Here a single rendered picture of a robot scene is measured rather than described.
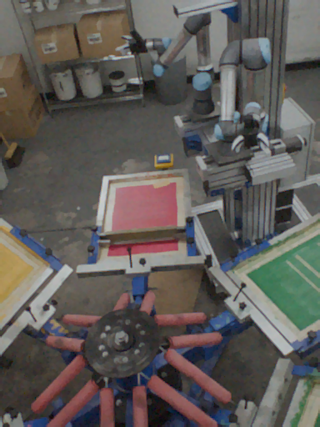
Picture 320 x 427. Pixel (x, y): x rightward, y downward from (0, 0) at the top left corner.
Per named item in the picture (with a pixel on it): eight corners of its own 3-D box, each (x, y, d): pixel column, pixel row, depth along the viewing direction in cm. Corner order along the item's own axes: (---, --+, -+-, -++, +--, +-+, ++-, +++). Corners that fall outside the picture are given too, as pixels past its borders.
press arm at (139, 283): (135, 273, 236) (133, 268, 233) (146, 273, 236) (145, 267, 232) (133, 301, 224) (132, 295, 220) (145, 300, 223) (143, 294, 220)
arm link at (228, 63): (217, 37, 216) (213, 138, 217) (239, 35, 213) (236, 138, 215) (218, 45, 227) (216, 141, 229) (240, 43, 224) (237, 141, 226)
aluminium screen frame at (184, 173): (104, 180, 304) (103, 176, 302) (188, 172, 298) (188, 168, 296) (91, 270, 247) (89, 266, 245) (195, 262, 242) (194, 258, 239)
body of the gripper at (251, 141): (261, 148, 199) (261, 133, 207) (258, 133, 193) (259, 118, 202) (243, 150, 201) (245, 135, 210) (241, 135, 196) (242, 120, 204)
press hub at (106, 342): (132, 424, 278) (77, 296, 185) (195, 420, 274) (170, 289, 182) (129, 496, 250) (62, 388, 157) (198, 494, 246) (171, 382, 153)
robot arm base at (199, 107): (211, 101, 302) (210, 87, 296) (217, 112, 292) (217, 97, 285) (189, 106, 301) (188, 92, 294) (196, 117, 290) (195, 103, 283)
